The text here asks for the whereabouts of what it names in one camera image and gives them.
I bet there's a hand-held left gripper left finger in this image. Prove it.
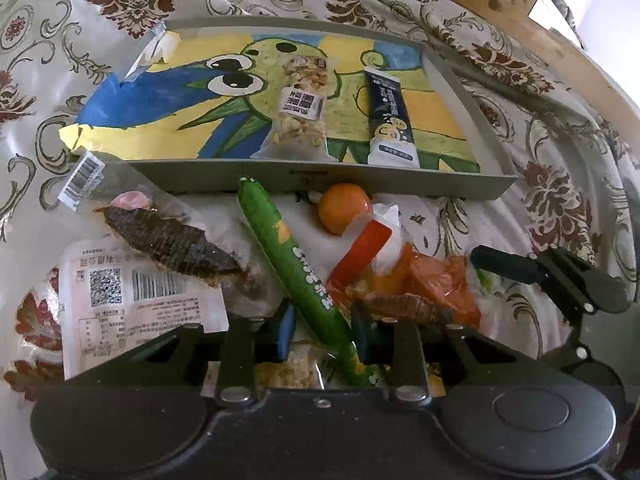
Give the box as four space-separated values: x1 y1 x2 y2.
120 299 297 407

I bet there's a wooden board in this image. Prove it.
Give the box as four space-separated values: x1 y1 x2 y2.
425 0 634 127

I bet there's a grey tray with cartoon drawing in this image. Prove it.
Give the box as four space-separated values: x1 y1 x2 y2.
57 16 520 200

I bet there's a dark blue stick packet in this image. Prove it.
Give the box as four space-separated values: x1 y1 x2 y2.
363 66 421 167

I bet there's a clear cereal bar packet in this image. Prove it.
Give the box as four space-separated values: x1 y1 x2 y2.
259 55 332 162
254 342 352 391

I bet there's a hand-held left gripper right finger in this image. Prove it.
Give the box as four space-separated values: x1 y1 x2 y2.
350 302 544 402

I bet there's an orange clear snack packet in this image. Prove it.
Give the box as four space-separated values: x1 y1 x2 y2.
327 202 484 332

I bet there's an orange ball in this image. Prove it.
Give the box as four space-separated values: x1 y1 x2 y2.
318 183 374 235

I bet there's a green stick snack packet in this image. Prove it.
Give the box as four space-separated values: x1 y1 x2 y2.
237 176 382 387

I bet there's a floral printed cloth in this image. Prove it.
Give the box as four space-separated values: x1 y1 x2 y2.
0 0 640 480

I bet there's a clear dried fish packet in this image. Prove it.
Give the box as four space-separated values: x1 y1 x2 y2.
59 151 254 294

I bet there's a white barcode snack packet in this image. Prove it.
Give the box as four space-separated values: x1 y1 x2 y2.
60 239 229 382

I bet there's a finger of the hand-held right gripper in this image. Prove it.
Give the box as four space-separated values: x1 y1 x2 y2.
470 244 630 317

